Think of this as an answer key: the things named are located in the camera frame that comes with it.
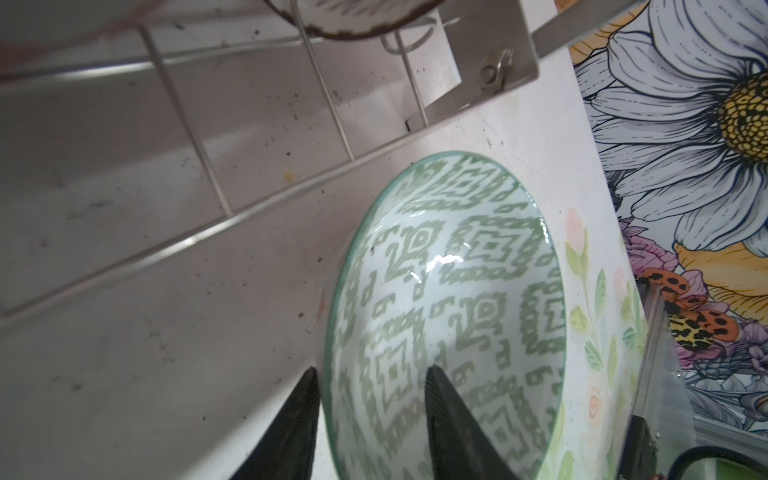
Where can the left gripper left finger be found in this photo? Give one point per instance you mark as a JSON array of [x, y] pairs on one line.
[[287, 448]]

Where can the steel two-tier dish rack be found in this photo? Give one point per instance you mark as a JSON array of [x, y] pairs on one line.
[[97, 169]]

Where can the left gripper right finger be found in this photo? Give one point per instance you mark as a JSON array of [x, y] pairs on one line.
[[458, 447]]

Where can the pale patterned bottom bowl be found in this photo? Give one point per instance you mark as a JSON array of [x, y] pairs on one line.
[[452, 266]]

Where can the white maroon triangle bowl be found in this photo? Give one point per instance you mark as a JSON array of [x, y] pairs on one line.
[[349, 20]]

